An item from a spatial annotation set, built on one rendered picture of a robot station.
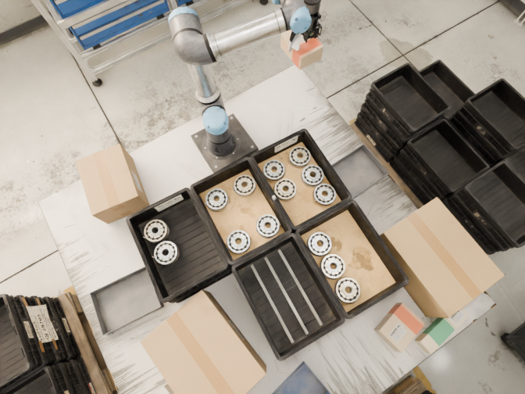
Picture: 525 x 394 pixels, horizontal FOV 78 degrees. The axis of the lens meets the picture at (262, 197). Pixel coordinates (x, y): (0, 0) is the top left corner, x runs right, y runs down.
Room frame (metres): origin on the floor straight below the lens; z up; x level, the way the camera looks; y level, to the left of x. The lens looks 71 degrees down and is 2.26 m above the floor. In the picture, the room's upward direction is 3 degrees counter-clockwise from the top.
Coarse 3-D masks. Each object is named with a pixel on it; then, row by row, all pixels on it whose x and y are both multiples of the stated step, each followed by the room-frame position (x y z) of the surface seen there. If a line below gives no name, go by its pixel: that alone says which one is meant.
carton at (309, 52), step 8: (288, 32) 1.16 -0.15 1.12; (280, 40) 1.16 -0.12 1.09; (288, 40) 1.12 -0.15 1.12; (312, 40) 1.11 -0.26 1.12; (304, 48) 1.07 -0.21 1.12; (312, 48) 1.07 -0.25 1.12; (320, 48) 1.07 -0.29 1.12; (288, 56) 1.10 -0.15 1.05; (296, 56) 1.05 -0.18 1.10; (304, 56) 1.03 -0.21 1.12; (312, 56) 1.05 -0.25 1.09; (320, 56) 1.07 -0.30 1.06; (296, 64) 1.04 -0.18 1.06; (304, 64) 1.03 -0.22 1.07
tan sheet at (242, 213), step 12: (228, 180) 0.59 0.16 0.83; (204, 192) 0.53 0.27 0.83; (228, 192) 0.52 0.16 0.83; (228, 204) 0.47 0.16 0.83; (240, 204) 0.46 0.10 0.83; (252, 204) 0.46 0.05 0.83; (264, 204) 0.46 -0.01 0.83; (216, 216) 0.41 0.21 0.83; (228, 216) 0.41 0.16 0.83; (240, 216) 0.41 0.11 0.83; (252, 216) 0.40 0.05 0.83; (228, 228) 0.35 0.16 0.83; (240, 228) 0.35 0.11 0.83; (252, 228) 0.35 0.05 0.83; (240, 240) 0.30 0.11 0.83; (252, 240) 0.29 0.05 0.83; (264, 240) 0.29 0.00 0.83
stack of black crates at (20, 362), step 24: (0, 312) 0.05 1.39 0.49; (24, 312) 0.05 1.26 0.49; (48, 312) 0.04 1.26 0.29; (0, 336) -0.07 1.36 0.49; (24, 336) -0.07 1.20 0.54; (72, 336) -0.10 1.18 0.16; (0, 360) -0.18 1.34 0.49; (24, 360) -0.18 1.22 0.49; (48, 360) -0.19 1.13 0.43; (0, 384) -0.27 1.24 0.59
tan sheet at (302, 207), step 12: (300, 144) 0.76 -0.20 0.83; (276, 156) 0.70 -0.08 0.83; (288, 156) 0.69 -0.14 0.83; (300, 156) 0.69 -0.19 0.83; (288, 168) 0.63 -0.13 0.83; (300, 168) 0.63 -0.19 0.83; (300, 180) 0.57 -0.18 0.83; (324, 180) 0.56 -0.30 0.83; (300, 192) 0.51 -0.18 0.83; (312, 192) 0.50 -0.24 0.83; (288, 204) 0.45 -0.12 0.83; (300, 204) 0.45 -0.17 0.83; (312, 204) 0.45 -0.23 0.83; (300, 216) 0.39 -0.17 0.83; (312, 216) 0.39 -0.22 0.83
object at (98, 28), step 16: (64, 0) 1.93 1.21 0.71; (80, 0) 1.99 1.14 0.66; (96, 0) 2.03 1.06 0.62; (128, 0) 2.12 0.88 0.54; (144, 0) 2.18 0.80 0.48; (160, 0) 2.23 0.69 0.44; (64, 16) 1.91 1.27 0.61; (96, 16) 1.99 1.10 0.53; (112, 16) 2.05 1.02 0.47; (128, 16) 2.09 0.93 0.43; (144, 16) 2.16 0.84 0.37; (80, 32) 1.93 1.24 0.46; (96, 32) 1.97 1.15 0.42; (112, 32) 2.03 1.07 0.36
